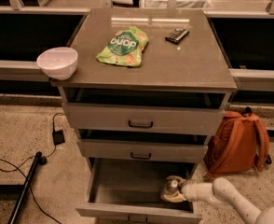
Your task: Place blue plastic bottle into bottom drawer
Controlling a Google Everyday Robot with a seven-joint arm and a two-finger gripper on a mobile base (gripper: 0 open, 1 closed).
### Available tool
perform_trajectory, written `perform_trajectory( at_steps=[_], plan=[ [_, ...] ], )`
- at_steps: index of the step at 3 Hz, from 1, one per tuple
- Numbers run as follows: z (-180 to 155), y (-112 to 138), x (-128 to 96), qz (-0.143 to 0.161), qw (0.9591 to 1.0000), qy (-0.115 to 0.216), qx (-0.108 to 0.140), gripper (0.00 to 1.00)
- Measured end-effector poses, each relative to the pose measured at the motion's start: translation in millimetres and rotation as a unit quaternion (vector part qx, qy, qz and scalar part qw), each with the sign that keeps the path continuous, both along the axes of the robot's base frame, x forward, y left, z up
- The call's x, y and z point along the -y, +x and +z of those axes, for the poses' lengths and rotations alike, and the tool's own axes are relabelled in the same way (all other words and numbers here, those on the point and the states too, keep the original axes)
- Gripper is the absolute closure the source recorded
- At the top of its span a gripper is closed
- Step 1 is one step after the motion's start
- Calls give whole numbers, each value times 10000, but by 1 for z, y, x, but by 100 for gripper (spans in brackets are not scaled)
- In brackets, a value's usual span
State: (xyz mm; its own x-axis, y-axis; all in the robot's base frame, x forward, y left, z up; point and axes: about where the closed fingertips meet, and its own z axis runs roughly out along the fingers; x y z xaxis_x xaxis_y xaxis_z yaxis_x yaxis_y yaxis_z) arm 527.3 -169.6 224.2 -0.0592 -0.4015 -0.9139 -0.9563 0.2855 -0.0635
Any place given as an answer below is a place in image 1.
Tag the grey top drawer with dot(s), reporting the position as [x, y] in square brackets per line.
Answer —
[145, 119]

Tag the small black device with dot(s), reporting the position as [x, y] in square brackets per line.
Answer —
[177, 35]

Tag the orange backpack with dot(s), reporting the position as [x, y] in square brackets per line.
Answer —
[240, 143]

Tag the grey middle drawer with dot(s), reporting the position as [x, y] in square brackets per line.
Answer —
[141, 151]

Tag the grey drawer cabinet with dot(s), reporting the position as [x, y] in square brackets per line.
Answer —
[192, 74]

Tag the black pole on floor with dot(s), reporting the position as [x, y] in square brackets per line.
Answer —
[24, 189]

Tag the green snack bag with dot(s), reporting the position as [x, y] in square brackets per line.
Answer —
[125, 48]

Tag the clear plastic water bottle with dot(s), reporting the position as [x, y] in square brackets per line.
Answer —
[171, 187]

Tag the white bowl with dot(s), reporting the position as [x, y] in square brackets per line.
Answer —
[59, 63]

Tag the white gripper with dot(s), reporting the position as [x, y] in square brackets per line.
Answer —
[189, 190]

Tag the black power adapter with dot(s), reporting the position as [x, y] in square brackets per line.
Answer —
[58, 137]

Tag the grey open bottom drawer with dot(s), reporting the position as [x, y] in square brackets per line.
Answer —
[130, 191]

